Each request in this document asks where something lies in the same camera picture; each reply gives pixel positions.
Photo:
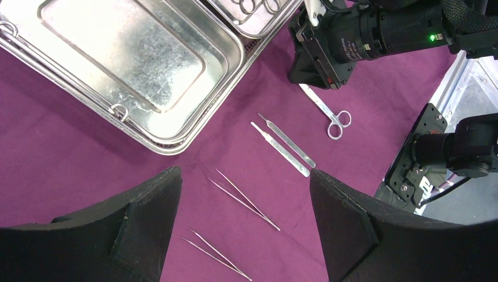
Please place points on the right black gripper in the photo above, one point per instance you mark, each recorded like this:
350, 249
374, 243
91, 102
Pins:
328, 46

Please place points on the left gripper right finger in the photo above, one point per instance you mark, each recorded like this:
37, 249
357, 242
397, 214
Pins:
365, 239

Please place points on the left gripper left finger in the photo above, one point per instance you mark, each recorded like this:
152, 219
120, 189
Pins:
123, 238

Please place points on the steel surgical scissors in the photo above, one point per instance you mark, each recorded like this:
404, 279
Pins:
338, 122

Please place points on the steel surgical forceps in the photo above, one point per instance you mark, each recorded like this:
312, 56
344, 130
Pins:
270, 6

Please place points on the steel tweezers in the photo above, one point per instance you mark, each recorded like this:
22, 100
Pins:
215, 254
242, 199

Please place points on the purple cloth wrap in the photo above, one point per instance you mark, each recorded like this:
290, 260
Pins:
59, 156

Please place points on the steel instrument tray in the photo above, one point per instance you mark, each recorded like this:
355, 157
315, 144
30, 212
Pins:
157, 70

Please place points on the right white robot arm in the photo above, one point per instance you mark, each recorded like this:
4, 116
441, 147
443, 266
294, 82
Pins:
471, 151

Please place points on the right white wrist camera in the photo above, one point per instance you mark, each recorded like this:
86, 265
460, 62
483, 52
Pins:
314, 9

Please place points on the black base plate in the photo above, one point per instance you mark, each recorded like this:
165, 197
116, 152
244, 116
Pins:
406, 184

